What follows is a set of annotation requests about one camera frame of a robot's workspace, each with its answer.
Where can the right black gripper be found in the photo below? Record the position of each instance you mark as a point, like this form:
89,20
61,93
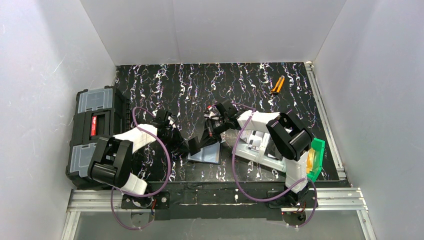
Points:
212,129

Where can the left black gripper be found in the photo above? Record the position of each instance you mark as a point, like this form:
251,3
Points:
182,144

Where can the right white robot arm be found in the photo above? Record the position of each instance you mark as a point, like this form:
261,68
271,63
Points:
278,140

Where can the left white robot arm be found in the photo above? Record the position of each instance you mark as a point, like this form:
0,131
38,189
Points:
111,162

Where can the white cards in left bin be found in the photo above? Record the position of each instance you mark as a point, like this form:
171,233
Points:
251,140

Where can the gold cards in green bin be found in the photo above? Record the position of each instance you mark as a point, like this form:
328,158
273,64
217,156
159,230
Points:
310,160

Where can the grey bin left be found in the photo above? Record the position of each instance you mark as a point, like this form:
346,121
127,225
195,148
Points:
250,155

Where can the grey bin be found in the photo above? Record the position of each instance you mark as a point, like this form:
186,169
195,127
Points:
250,155
270,157

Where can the grey bin middle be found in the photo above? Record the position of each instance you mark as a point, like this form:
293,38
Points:
270,157

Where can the orange black utility knife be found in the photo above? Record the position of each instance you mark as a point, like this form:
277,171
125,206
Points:
278,85

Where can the black tool box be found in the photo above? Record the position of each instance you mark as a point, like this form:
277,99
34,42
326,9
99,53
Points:
98,112

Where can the green bin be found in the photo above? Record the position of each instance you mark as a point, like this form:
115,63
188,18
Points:
319,146

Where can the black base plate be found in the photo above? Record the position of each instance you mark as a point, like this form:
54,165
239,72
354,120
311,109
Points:
214,200

